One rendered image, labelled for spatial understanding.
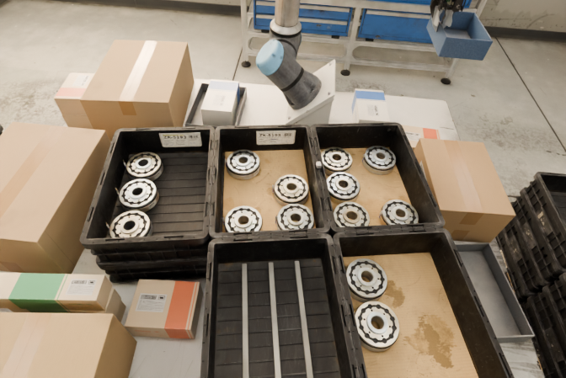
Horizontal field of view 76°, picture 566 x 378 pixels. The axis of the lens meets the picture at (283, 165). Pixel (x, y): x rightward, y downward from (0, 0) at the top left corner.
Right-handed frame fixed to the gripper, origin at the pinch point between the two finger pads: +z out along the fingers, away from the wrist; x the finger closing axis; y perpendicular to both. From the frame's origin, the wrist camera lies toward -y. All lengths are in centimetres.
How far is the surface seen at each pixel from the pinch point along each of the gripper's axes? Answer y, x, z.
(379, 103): 1.2, -14.4, 32.1
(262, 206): 61, -54, 25
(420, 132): 14.9, 0.6, 34.8
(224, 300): 89, -59, 25
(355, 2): -135, -17, 51
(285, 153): 39, -49, 26
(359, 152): 35, -24, 27
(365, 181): 47, -23, 28
